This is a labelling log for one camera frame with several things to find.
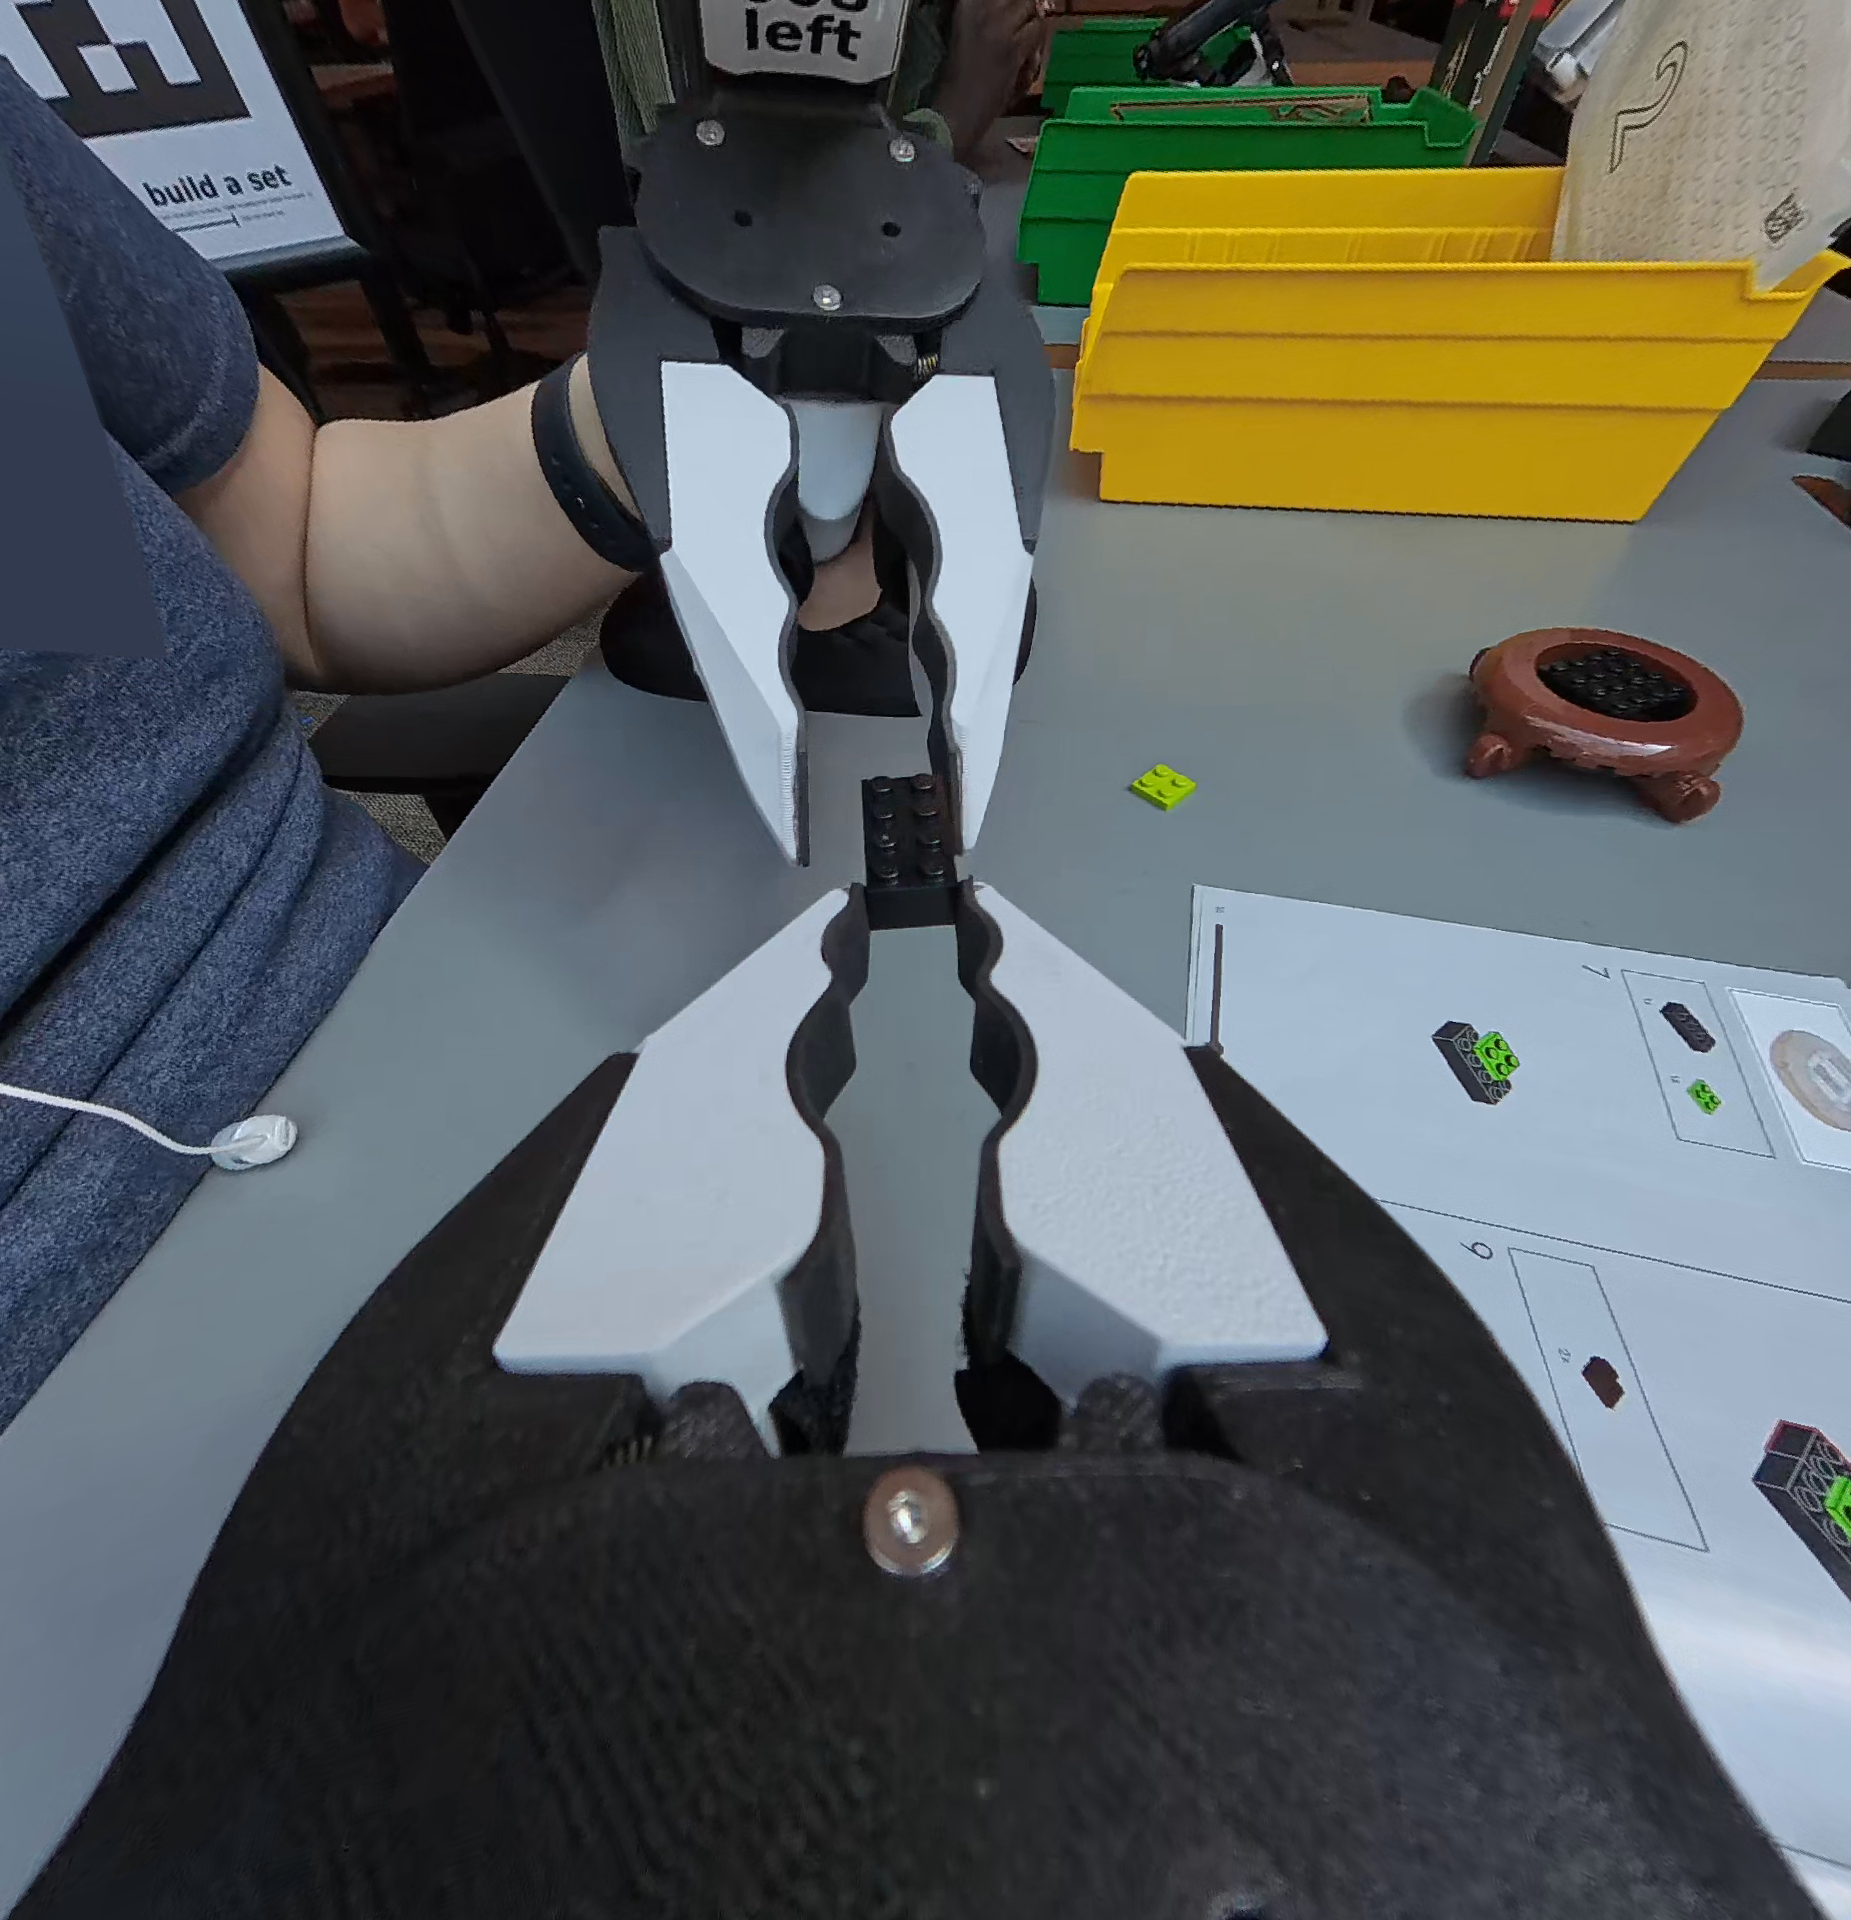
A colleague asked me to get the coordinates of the black wristband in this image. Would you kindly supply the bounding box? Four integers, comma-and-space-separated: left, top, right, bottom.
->
532, 353, 663, 576

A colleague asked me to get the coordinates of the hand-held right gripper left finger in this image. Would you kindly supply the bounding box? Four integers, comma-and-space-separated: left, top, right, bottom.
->
494, 884, 871, 1455

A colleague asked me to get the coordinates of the dark green box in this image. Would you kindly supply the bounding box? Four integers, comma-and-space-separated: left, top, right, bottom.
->
1429, 0, 1561, 167

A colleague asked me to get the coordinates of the white cable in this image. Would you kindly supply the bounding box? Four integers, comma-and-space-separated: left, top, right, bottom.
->
0, 1072, 299, 1172

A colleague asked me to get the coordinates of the white printed sign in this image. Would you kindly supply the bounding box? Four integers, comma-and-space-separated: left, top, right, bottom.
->
0, 0, 353, 275

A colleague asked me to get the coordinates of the black toy brick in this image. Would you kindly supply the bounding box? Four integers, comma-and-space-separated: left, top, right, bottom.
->
860, 777, 964, 929

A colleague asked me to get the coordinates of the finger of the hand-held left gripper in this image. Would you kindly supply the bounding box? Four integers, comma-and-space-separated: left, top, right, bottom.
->
659, 359, 814, 874
878, 373, 1039, 858

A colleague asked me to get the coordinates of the white paper bag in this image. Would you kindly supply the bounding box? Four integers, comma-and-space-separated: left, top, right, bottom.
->
1552, 0, 1851, 293

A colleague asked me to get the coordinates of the yellow plastic bin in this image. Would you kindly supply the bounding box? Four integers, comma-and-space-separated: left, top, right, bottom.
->
1071, 390, 1729, 457
1098, 448, 1680, 524
1090, 166, 1851, 309
1077, 292, 1789, 404

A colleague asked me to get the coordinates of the grey desk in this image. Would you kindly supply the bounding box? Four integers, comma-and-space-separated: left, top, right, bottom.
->
0, 292, 1851, 1920

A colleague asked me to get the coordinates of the green plastic bin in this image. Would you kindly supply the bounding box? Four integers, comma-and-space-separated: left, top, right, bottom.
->
1041, 17, 1475, 131
1017, 118, 1484, 306

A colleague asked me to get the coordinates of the black tool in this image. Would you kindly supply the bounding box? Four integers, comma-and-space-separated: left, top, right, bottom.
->
1136, 0, 1299, 86

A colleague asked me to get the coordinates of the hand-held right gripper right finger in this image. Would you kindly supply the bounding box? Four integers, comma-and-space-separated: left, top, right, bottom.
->
953, 881, 1332, 1419

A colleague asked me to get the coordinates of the person in blue shirt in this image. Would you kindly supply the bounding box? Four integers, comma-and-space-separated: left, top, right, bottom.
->
0, 30, 432, 1480

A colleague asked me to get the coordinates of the person's left hand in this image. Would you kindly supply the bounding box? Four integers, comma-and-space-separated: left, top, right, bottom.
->
798, 519, 881, 632

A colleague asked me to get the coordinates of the brown round toy base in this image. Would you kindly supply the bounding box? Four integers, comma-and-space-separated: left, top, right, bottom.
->
1465, 630, 1747, 824

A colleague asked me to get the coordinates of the person's left forearm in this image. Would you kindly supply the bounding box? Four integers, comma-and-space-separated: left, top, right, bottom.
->
174, 353, 663, 695

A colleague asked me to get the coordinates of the black studded toy plate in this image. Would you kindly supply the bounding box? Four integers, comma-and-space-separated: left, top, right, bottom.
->
1537, 646, 1694, 724

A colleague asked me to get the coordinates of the white instruction booklet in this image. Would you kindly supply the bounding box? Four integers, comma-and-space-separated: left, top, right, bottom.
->
1187, 884, 1851, 1877

